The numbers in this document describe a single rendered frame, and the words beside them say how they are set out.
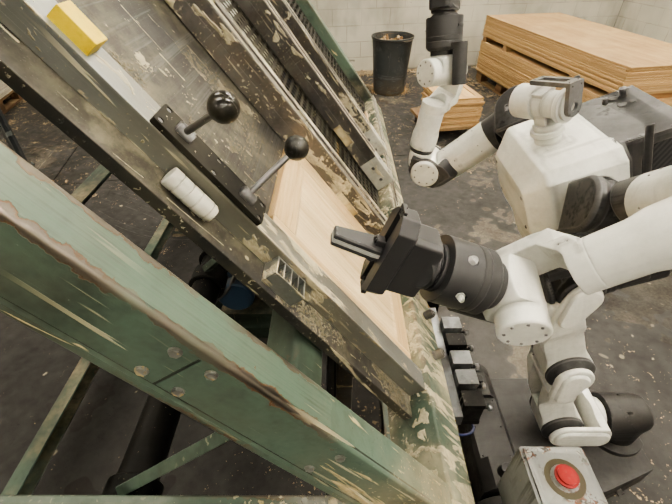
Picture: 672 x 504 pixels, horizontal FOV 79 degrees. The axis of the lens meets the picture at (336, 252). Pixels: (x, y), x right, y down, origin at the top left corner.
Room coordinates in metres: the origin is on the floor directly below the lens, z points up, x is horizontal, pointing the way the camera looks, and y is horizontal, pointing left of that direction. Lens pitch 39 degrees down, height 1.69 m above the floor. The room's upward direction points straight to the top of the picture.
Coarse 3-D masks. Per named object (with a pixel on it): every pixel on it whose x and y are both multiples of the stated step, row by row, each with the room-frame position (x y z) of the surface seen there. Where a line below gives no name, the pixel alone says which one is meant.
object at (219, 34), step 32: (192, 0) 0.92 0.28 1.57; (192, 32) 0.92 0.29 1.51; (224, 32) 0.92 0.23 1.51; (224, 64) 0.92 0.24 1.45; (256, 64) 0.92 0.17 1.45; (256, 96) 0.92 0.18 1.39; (288, 96) 0.96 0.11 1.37; (288, 128) 0.92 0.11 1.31; (320, 160) 0.92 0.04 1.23; (352, 192) 0.92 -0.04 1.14; (384, 224) 0.92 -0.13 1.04
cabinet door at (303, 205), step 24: (288, 168) 0.80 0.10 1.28; (312, 168) 0.91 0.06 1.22; (288, 192) 0.71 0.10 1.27; (312, 192) 0.82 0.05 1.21; (288, 216) 0.64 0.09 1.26; (312, 216) 0.73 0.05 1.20; (336, 216) 0.83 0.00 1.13; (312, 240) 0.65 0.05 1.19; (336, 264) 0.65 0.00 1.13; (360, 264) 0.74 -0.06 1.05; (360, 288) 0.66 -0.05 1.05; (384, 312) 0.66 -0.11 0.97
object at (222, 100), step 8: (216, 96) 0.46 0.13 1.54; (224, 96) 0.46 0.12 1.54; (232, 96) 0.47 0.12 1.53; (208, 104) 0.46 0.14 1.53; (216, 104) 0.46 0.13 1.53; (224, 104) 0.46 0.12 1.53; (232, 104) 0.46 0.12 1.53; (208, 112) 0.46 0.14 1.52; (216, 112) 0.45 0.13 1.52; (224, 112) 0.45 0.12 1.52; (232, 112) 0.46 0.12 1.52; (200, 120) 0.49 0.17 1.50; (208, 120) 0.49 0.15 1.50; (216, 120) 0.46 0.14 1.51; (224, 120) 0.46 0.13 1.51; (232, 120) 0.46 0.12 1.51; (176, 128) 0.52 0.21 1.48; (184, 128) 0.52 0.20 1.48; (192, 128) 0.50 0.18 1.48; (184, 136) 0.51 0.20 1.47; (192, 136) 0.52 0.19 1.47
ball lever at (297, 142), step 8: (296, 136) 0.57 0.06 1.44; (288, 144) 0.56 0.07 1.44; (296, 144) 0.56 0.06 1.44; (304, 144) 0.57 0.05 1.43; (288, 152) 0.56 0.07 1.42; (296, 152) 0.56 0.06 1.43; (304, 152) 0.56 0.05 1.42; (280, 160) 0.56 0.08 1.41; (288, 160) 0.56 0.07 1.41; (296, 160) 0.56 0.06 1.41; (272, 168) 0.55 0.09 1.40; (264, 176) 0.54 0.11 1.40; (256, 184) 0.53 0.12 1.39; (240, 192) 0.52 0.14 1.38; (248, 192) 0.52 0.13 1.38; (248, 200) 0.51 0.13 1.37; (256, 200) 0.52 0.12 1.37
